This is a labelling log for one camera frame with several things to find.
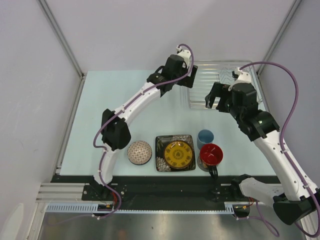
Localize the black floral square plate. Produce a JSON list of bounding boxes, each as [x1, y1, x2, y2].
[[155, 134, 196, 172]]

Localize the aluminium frame post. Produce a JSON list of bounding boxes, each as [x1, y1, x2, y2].
[[36, 0, 84, 79], [262, 0, 304, 62]]

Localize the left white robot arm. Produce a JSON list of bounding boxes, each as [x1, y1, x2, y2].
[[93, 50, 198, 200]]

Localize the blue ceramic cup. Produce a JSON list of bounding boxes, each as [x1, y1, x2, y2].
[[197, 129, 214, 150]]

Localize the left aluminium frame post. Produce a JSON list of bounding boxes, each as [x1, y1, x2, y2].
[[36, 0, 84, 79]]

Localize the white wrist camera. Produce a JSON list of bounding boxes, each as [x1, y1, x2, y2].
[[231, 67, 252, 86], [176, 46, 191, 69]]

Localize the red black mug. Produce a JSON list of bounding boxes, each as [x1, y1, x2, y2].
[[198, 143, 224, 181]]

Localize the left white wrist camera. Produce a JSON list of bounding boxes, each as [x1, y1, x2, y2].
[[176, 46, 191, 69]]

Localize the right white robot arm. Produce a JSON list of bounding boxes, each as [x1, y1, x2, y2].
[[205, 82, 320, 225]]

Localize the aluminium extrusion rail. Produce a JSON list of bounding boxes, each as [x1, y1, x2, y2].
[[36, 183, 85, 203]]

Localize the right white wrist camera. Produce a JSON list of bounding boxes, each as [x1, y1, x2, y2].
[[231, 67, 252, 86]]

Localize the white slotted cable duct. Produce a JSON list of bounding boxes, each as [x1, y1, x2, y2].
[[45, 203, 235, 215]]

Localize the red patterned small bowl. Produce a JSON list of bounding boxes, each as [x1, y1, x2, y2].
[[127, 140, 152, 166]]

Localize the yellow round plate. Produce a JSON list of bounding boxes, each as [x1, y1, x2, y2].
[[163, 140, 194, 170]]

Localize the metal wire dish rack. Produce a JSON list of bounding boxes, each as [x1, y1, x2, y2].
[[180, 60, 250, 110]]

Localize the right aluminium frame post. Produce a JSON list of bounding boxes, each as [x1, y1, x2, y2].
[[262, 0, 304, 62]]

